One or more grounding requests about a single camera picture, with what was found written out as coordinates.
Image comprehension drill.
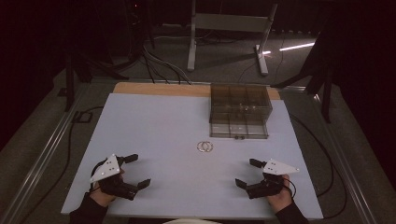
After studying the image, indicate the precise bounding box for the pale blue table mat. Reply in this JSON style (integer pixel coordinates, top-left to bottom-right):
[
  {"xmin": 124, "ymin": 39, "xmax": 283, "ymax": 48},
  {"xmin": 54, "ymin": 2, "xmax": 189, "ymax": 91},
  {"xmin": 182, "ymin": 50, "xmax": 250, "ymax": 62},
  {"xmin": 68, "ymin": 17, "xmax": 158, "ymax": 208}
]
[{"xmin": 60, "ymin": 92, "xmax": 325, "ymax": 220}]

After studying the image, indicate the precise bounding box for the metal floor rail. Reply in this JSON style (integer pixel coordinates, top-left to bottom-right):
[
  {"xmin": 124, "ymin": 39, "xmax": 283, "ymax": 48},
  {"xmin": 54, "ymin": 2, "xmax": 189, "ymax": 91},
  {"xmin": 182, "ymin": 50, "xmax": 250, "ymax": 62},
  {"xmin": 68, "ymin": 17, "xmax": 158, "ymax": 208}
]
[
  {"xmin": 0, "ymin": 83, "xmax": 90, "ymax": 224},
  {"xmin": 306, "ymin": 88, "xmax": 379, "ymax": 224}
]

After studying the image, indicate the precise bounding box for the black floor socket plate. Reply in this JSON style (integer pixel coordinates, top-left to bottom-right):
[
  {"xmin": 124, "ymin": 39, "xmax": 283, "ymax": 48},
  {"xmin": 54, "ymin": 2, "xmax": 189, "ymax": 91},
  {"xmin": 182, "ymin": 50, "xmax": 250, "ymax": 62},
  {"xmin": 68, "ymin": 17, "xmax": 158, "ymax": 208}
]
[{"xmin": 72, "ymin": 110, "xmax": 93, "ymax": 124}]

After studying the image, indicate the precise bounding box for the long black cable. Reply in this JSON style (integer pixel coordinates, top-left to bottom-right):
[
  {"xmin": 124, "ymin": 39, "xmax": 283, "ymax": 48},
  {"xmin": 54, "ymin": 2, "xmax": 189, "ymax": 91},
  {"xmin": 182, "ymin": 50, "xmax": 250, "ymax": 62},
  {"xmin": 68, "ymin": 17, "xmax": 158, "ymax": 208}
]
[
  {"xmin": 289, "ymin": 113, "xmax": 348, "ymax": 220},
  {"xmin": 18, "ymin": 105, "xmax": 105, "ymax": 224}
]

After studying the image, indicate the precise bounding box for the person's left hand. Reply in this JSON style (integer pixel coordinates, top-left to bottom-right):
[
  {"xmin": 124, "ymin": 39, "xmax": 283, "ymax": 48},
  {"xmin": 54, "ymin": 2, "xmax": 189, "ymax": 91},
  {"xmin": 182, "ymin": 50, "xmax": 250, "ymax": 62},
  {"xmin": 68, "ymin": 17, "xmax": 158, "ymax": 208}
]
[{"xmin": 89, "ymin": 167, "xmax": 125, "ymax": 208}]

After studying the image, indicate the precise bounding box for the bundle of grey cables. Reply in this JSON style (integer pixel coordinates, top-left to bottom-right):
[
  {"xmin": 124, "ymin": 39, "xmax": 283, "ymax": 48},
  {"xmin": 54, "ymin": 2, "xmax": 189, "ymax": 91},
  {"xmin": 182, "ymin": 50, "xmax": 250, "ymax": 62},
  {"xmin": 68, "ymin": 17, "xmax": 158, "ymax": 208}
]
[{"xmin": 141, "ymin": 35, "xmax": 194, "ymax": 86}]

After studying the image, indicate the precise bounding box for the black tripod stand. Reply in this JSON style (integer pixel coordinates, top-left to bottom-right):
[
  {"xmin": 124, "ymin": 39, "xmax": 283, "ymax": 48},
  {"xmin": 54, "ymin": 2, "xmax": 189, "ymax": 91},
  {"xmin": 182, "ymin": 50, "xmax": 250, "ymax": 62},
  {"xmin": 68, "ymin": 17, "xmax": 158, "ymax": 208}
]
[
  {"xmin": 64, "ymin": 6, "xmax": 130, "ymax": 112},
  {"xmin": 270, "ymin": 18, "xmax": 335, "ymax": 124}
]

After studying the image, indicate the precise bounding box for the smoky clear organizer box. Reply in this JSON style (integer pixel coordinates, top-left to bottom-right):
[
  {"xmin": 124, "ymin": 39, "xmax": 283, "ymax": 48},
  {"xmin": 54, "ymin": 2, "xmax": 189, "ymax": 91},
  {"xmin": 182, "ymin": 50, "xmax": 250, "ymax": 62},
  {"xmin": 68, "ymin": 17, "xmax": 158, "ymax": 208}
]
[{"xmin": 209, "ymin": 82, "xmax": 274, "ymax": 124}]

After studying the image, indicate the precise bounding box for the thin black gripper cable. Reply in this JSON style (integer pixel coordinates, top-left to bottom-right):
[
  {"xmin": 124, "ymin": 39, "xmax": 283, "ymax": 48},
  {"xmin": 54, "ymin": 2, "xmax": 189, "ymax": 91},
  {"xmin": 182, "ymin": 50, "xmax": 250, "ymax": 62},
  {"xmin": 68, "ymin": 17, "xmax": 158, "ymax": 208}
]
[{"xmin": 281, "ymin": 176, "xmax": 297, "ymax": 198}]

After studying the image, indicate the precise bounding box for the person's right hand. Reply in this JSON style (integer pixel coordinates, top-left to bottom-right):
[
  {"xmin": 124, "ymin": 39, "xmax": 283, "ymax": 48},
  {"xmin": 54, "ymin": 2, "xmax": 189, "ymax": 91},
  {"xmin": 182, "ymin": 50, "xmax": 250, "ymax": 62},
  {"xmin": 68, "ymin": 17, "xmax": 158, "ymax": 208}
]
[{"xmin": 265, "ymin": 174, "xmax": 294, "ymax": 215}]

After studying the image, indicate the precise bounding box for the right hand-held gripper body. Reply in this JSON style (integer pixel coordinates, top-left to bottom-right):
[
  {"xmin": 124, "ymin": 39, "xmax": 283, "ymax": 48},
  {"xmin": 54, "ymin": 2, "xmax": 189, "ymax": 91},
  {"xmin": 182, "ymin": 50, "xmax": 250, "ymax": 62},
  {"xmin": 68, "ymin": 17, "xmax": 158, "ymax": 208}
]
[{"xmin": 245, "ymin": 158, "xmax": 301, "ymax": 200}]

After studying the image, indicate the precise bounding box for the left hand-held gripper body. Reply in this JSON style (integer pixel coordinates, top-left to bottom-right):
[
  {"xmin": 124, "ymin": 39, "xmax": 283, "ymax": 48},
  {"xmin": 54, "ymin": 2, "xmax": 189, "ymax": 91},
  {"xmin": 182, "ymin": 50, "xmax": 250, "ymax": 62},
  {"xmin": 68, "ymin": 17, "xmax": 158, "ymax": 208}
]
[{"xmin": 90, "ymin": 153, "xmax": 139, "ymax": 202}]

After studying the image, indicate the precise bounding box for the white metal stand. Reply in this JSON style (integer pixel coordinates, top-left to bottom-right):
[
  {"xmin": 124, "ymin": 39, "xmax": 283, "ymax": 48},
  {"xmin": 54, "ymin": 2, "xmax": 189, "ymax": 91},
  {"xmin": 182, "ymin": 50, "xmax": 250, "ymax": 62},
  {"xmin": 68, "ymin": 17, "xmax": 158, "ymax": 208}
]
[{"xmin": 186, "ymin": 1, "xmax": 278, "ymax": 77}]

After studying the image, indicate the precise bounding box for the person's white clothing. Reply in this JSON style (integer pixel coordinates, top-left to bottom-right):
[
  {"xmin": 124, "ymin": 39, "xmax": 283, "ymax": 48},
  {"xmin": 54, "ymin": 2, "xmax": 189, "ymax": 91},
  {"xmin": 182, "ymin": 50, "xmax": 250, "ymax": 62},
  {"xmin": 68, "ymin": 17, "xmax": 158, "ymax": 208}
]
[{"xmin": 162, "ymin": 218, "xmax": 219, "ymax": 224}]

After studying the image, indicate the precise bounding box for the smoky clear drawer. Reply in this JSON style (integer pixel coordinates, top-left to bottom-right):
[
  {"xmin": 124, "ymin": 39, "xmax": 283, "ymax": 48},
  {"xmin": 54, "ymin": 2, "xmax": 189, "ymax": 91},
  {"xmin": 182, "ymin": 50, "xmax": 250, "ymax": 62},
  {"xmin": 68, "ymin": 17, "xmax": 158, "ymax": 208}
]
[{"xmin": 209, "ymin": 111, "xmax": 270, "ymax": 140}]

